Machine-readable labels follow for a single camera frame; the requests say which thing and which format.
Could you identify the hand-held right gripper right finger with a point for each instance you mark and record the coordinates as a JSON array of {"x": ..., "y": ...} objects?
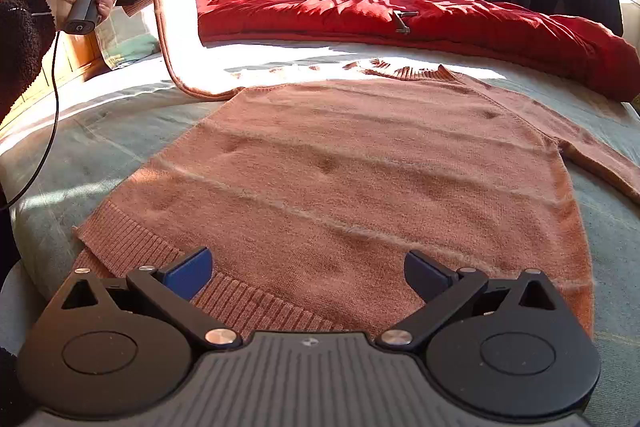
[{"x": 425, "y": 276}]

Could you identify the red quilt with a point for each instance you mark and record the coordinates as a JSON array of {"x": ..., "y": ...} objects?
[{"x": 400, "y": 17}]

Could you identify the orange knit sweater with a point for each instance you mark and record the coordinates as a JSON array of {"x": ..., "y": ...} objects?
[{"x": 375, "y": 167}]

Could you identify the grey metal clamp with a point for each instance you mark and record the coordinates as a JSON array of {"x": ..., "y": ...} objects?
[{"x": 402, "y": 22}]

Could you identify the wooden headboard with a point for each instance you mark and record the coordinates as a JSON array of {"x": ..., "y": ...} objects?
[{"x": 75, "y": 52}]

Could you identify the checked pillow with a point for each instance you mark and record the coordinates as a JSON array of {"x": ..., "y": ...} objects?
[{"x": 125, "y": 37}]

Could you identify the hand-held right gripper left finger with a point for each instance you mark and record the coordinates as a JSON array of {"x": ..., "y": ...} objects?
[{"x": 190, "y": 272}]

